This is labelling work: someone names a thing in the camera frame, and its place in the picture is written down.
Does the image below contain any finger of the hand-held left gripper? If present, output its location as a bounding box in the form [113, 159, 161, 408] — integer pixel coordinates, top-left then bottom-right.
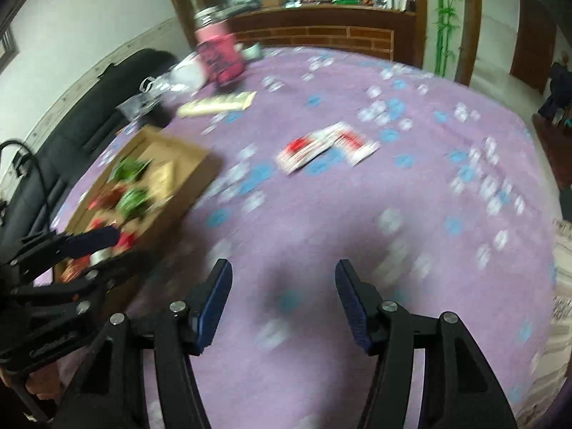
[6, 226, 120, 283]
[13, 254, 146, 319]

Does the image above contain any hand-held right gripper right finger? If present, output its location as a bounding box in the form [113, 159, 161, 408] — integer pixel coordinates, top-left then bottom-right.
[335, 258, 519, 429]

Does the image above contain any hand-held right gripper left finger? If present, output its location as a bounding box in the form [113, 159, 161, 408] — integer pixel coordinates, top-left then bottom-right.
[54, 258, 234, 429]

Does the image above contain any shallow cardboard box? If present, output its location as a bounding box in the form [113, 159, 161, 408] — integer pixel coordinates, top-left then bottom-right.
[54, 125, 224, 287]

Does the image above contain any purple floral tablecloth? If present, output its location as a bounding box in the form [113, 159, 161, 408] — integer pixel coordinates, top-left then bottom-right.
[31, 45, 564, 429]

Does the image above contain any black chair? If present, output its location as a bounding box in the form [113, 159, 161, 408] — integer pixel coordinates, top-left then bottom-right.
[0, 48, 179, 251]

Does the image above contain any white and red snack packet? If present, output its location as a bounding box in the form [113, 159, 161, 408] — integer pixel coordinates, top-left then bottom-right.
[313, 122, 380, 166]
[277, 136, 334, 175]

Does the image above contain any long cream packet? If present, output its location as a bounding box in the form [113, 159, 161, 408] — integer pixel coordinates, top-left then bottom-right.
[176, 90, 258, 119]

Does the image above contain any striped seat cushion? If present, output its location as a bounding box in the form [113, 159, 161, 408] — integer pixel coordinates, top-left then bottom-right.
[523, 219, 572, 417]

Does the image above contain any glass jar in pink sleeve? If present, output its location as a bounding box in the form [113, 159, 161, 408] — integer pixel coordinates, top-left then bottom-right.
[193, 6, 247, 88]

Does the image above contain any brown wooden counter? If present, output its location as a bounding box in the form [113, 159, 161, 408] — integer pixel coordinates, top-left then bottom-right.
[226, 2, 418, 66]

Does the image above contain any brown wooden door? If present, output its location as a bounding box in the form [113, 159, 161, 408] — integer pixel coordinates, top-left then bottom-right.
[509, 0, 557, 94]

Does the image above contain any dark wall frame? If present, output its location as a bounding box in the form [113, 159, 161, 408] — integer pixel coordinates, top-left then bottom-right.
[0, 27, 19, 61]

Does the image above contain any green bamboo wall sticker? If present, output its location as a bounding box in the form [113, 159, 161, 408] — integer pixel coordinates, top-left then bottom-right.
[433, 0, 464, 77]

